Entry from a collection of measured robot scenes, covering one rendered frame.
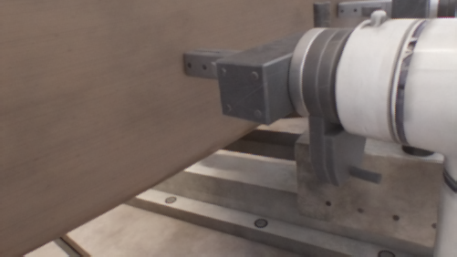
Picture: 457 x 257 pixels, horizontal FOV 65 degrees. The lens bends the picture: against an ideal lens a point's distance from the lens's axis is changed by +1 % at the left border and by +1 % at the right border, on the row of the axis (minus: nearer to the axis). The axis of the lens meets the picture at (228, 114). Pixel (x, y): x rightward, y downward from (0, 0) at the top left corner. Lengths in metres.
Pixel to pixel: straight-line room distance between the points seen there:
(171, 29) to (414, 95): 0.25
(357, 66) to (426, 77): 0.04
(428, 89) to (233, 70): 0.13
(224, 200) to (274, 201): 0.18
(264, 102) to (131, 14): 0.17
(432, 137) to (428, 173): 0.60
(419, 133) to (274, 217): 0.92
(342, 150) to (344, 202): 0.63
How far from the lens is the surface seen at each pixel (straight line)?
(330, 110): 0.27
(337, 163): 0.30
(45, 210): 0.37
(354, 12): 0.72
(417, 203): 0.89
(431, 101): 0.23
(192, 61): 0.39
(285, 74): 0.28
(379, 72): 0.24
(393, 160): 0.84
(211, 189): 1.22
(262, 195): 1.13
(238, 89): 0.28
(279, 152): 1.07
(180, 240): 1.21
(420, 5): 0.65
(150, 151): 0.40
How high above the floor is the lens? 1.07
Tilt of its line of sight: 21 degrees down
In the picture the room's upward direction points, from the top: 7 degrees counter-clockwise
